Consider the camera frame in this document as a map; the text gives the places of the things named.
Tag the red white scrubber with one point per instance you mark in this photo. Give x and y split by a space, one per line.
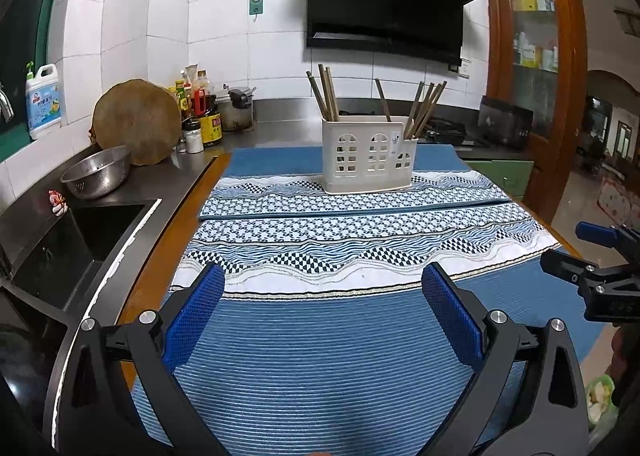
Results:
59 203

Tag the dark soy sauce bottle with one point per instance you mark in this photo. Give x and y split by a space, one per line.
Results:
211 128

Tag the patterned blue placemat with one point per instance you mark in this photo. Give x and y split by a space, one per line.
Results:
280 163
325 361

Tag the green white plastic bag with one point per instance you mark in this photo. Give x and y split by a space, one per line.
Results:
600 406

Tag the yellow cap condiment bottle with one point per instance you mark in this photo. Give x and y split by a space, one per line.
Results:
179 89

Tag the steel pressure cooker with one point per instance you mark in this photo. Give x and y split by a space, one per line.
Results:
237 110

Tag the round wooden chopping block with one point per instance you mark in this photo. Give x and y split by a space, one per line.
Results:
137 123

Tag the green framed window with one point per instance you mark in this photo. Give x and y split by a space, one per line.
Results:
25 0

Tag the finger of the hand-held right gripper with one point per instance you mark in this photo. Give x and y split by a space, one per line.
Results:
567 267
595 233

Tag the wooden glass cabinet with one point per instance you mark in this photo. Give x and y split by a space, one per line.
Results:
537 85

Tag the white plastic utensil holder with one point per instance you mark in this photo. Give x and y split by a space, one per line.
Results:
360 180

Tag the black countertop appliance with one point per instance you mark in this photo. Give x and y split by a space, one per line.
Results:
505 120

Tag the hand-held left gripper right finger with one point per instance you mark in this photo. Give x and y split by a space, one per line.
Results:
450 316

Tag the patterned floor mat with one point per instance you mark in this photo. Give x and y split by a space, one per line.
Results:
620 201

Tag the steel faucet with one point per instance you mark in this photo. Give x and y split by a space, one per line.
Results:
6 103

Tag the clear noodle bag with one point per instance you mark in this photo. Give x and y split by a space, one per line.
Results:
196 74

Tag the black sink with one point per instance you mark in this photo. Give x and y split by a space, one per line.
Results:
90 236

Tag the wooden chopstick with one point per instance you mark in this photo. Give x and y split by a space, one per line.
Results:
429 100
383 100
325 88
317 94
437 95
331 85
414 109
421 108

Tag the white detergent bottle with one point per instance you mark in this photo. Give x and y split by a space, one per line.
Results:
44 105

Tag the person's right forearm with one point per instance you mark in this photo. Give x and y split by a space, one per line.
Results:
627 366

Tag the green wall hook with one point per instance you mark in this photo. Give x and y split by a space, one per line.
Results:
256 3

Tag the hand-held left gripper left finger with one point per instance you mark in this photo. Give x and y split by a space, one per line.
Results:
197 316

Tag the steel colander bowl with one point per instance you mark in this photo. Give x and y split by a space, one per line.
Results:
95 173

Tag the white shaker jar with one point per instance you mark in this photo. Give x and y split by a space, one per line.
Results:
194 139

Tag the white wall socket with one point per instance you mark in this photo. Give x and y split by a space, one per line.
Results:
465 68

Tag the black range hood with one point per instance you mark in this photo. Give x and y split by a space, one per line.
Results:
385 10

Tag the black gas cooktop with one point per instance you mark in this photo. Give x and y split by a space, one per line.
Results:
450 128

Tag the green cabinet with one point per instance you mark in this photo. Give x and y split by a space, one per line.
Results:
500 175

